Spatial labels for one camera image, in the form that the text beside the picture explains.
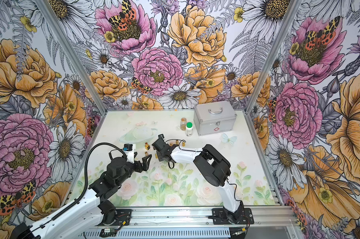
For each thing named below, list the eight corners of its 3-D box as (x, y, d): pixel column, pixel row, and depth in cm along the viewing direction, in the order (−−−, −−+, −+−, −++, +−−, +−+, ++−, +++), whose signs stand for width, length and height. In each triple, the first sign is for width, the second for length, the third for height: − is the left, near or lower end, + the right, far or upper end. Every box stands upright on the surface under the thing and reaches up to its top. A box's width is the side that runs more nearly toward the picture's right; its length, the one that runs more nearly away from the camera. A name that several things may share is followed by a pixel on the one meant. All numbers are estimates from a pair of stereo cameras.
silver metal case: (199, 138, 108) (201, 122, 95) (192, 119, 120) (193, 103, 107) (232, 132, 112) (239, 116, 99) (222, 114, 124) (227, 98, 111)
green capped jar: (185, 136, 108) (185, 128, 101) (185, 129, 112) (185, 121, 105) (192, 136, 108) (193, 129, 101) (192, 129, 112) (192, 121, 105)
